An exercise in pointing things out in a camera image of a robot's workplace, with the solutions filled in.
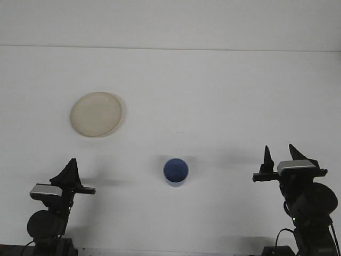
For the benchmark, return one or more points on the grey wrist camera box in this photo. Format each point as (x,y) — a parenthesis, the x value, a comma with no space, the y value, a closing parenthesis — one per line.
(295,165)
(45,191)

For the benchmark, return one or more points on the dark base platform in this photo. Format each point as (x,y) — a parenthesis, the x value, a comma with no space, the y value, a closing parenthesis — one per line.
(10,250)

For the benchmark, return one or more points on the pale round plate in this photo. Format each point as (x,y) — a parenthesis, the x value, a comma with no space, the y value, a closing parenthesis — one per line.
(96,114)

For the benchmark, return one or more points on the pale blue cup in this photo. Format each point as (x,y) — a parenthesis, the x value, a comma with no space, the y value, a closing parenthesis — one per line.
(175,170)

